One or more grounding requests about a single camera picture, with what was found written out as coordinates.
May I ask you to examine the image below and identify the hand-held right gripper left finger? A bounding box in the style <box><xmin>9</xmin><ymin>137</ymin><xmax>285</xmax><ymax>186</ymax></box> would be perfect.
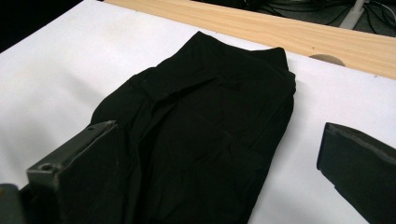
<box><xmin>26</xmin><ymin>119</ymin><xmax>121</xmax><ymax>224</ymax></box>

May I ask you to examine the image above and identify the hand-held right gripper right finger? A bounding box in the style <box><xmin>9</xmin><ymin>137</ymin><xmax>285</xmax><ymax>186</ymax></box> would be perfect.
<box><xmin>316</xmin><ymin>121</ymin><xmax>396</xmax><ymax>224</ymax></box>

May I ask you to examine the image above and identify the black garment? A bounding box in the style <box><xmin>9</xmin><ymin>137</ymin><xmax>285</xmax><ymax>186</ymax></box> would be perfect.
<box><xmin>88</xmin><ymin>31</ymin><xmax>297</xmax><ymax>224</ymax></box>

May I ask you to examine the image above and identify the white board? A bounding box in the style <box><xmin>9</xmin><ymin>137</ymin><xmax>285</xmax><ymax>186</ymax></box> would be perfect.
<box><xmin>0</xmin><ymin>0</ymin><xmax>396</xmax><ymax>224</ymax></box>

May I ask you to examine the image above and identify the white metal stand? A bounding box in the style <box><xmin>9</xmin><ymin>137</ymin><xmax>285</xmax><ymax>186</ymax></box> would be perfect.
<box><xmin>338</xmin><ymin>0</ymin><xmax>368</xmax><ymax>31</ymax></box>

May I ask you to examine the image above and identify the wooden table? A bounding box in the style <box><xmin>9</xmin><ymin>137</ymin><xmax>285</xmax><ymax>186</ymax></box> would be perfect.
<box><xmin>104</xmin><ymin>0</ymin><xmax>396</xmax><ymax>80</ymax></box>

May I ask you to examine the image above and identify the bundle of black floor cables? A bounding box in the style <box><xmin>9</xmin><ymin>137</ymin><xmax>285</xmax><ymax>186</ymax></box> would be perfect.
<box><xmin>199</xmin><ymin>0</ymin><xmax>396</xmax><ymax>34</ymax></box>

